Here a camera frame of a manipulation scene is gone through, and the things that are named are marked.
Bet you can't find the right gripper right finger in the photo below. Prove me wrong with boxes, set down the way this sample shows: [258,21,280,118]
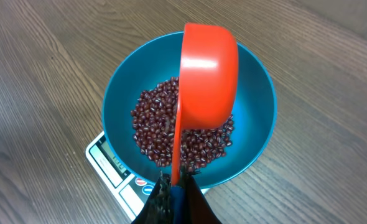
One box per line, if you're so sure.
[180,166,221,224]

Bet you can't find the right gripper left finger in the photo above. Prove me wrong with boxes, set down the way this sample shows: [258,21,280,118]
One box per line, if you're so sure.
[131,172,174,224]

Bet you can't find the orange measuring scoop blue handle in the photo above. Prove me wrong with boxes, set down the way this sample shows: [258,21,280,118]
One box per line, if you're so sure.
[170,23,239,223]

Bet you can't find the white digital kitchen scale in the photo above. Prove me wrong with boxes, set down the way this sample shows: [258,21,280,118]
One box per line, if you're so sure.
[85,130,211,222]

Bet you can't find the red beans in bowl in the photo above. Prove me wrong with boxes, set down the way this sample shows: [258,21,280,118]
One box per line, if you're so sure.
[131,77,235,172]

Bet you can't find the blue metal bowl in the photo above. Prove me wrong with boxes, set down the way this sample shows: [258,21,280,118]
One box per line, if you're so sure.
[102,32,277,189]

